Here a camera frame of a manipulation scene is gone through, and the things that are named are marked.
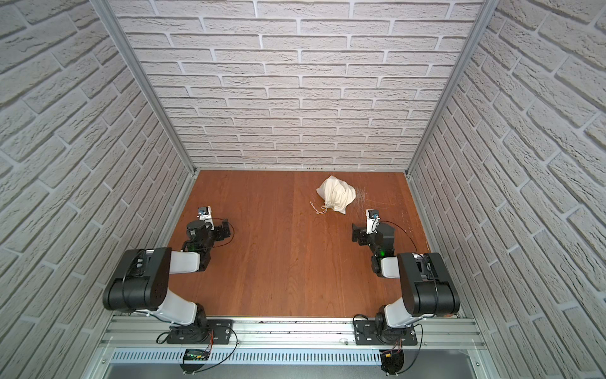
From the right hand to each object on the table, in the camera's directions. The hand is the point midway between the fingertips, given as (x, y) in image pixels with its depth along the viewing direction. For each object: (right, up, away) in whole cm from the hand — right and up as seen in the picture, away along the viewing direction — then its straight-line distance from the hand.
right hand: (359, 221), depth 94 cm
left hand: (-61, +2, 0) cm, 61 cm away
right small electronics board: (+5, -39, -24) cm, 46 cm away
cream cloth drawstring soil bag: (-9, +11, +4) cm, 14 cm away
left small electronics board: (-56, -40, -21) cm, 72 cm away
